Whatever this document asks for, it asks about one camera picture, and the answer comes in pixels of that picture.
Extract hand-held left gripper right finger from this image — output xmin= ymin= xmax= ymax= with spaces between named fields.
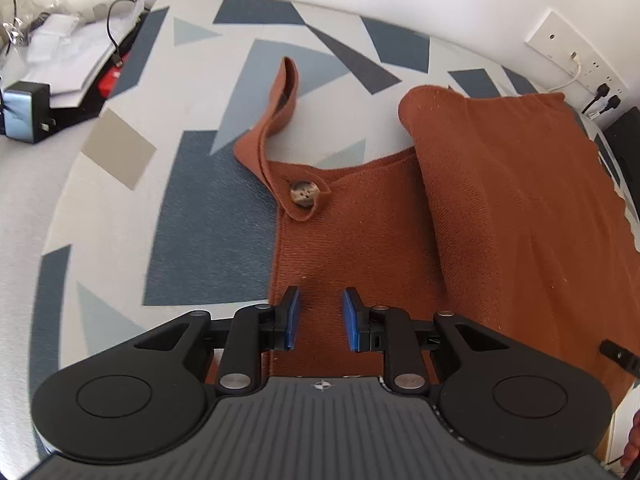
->
xmin=342 ymin=287 xmax=508 ymax=395

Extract rust brown knit sweater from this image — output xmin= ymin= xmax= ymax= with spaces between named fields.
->
xmin=207 ymin=56 xmax=640 ymax=411

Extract white plug cable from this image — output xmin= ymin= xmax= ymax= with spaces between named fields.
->
xmin=542 ymin=50 xmax=583 ymax=93

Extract white papers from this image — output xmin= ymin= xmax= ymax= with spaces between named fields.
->
xmin=20 ymin=7 xmax=146 ymax=108

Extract black printer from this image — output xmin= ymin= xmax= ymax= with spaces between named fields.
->
xmin=597 ymin=105 xmax=640 ymax=201

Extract clear plastic wrap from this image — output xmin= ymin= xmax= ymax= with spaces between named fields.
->
xmin=0 ymin=10 xmax=41 ymax=51

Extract grey power adapter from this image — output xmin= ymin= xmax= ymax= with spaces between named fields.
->
xmin=0 ymin=81 xmax=51 ymax=145

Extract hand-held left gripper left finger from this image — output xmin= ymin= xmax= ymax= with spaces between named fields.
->
xmin=135 ymin=287 xmax=301 ymax=396

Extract red flat item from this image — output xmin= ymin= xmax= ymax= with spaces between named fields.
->
xmin=97 ymin=52 xmax=131 ymax=96

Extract geometric patterned cloth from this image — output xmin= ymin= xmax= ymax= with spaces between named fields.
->
xmin=30 ymin=0 xmax=640 ymax=386

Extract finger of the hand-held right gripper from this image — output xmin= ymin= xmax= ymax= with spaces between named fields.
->
xmin=599 ymin=340 xmax=640 ymax=378

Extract person's right hand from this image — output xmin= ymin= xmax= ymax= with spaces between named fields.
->
xmin=620 ymin=407 xmax=640 ymax=468

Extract white wall socket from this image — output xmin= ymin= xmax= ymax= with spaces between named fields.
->
xmin=524 ymin=8 xmax=628 ymax=111

